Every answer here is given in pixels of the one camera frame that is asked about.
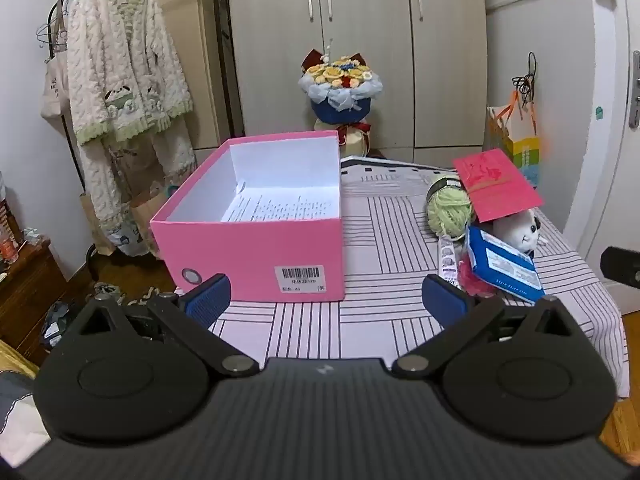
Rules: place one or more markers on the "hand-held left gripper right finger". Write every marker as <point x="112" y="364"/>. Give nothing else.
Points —
<point x="442" y="300"/>

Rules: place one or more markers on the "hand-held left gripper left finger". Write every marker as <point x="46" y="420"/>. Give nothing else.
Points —
<point x="207" y="297"/>

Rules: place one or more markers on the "red yarn ball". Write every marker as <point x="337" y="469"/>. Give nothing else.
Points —
<point x="470" y="280"/>

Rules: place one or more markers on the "white tissue packet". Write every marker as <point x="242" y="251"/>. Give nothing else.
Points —
<point x="446" y="257"/>

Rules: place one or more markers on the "pink cardboard box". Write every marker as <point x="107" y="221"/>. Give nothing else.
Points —
<point x="250" y="250"/>

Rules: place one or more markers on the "blue and white packet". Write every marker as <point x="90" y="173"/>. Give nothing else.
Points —
<point x="505" y="265"/>

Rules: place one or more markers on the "green yarn ball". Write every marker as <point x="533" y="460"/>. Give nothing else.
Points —
<point x="447" y="210"/>

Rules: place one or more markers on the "panda plush toy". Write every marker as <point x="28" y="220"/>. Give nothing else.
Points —
<point x="520" y="232"/>

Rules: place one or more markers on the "red envelope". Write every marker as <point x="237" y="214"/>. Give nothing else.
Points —
<point x="492" y="185"/>

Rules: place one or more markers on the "floral slipper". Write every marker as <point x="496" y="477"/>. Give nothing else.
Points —
<point x="144" y="296"/>
<point x="107" y="292"/>

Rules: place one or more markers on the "striped bed sheet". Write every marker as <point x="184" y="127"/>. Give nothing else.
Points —
<point x="390" y="260"/>

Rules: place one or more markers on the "printed paper sheet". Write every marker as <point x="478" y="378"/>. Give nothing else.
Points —
<point x="285" y="205"/>

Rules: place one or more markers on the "black clothes rack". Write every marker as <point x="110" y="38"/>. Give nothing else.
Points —
<point x="91" y="260"/>

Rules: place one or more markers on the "colourful paper gift bag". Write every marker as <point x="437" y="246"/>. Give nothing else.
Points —
<point x="525" y="152"/>

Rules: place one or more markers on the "fuzzy white pajama pants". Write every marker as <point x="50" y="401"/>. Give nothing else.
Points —
<point x="170" y="150"/>

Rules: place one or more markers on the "white door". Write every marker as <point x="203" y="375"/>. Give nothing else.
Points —
<point x="612" y="110"/>

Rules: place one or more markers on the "round teal sticker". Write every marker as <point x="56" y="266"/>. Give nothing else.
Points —
<point x="597" y="110"/>

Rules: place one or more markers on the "wooden nightstand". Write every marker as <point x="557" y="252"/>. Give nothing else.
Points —
<point x="30" y="295"/>

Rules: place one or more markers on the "yellow cloth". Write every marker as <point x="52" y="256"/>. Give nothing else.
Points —
<point x="12" y="357"/>

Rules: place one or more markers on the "flower bouquet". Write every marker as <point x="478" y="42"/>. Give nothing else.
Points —
<point x="340" y="85"/>

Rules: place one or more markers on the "fuzzy white pajama top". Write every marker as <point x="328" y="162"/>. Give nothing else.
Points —
<point x="125" y="60"/>

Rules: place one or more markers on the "cream tote bag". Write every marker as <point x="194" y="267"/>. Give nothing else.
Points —
<point x="52" y="90"/>

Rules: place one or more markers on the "beige wardrobe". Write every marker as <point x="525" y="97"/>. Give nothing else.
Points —
<point x="370" y="35"/>

